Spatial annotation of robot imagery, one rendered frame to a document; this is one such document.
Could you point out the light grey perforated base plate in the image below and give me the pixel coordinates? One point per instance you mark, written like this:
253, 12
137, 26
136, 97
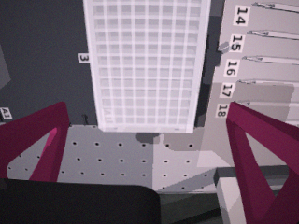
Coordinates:
164, 162

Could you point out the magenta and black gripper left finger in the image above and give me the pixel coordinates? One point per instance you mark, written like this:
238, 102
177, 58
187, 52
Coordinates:
16, 136

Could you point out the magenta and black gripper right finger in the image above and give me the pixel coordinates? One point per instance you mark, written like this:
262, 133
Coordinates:
282, 139

